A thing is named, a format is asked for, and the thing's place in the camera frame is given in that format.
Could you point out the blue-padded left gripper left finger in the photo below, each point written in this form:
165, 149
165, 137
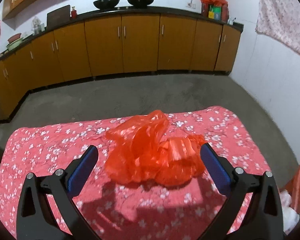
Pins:
35, 219

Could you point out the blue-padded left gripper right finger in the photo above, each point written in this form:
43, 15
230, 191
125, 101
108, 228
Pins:
263, 218

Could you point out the white plastic bag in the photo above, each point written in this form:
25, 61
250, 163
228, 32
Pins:
290, 216

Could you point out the red plastic bag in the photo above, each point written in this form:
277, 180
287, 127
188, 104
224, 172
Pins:
140, 153

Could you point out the wooden lower kitchen cabinets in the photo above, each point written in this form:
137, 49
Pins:
119, 44

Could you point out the black kitchen countertop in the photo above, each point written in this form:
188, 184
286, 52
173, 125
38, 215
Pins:
125, 11

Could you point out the red floral tablecloth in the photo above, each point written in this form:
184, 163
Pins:
114, 211

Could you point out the stacked basins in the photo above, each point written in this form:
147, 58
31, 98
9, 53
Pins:
14, 41

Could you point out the clear jar on counter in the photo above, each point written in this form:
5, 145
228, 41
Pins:
37, 26

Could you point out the dark cutting board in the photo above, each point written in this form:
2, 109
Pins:
58, 17

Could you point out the pink floral hanging cloth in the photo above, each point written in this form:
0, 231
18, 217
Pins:
280, 20

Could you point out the red bottle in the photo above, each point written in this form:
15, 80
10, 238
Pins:
73, 13

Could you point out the red bag covered containers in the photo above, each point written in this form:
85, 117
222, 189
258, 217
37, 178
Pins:
215, 9

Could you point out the black wok left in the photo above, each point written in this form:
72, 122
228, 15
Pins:
105, 4

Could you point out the wall power outlet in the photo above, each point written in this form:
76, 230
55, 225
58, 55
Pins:
191, 5

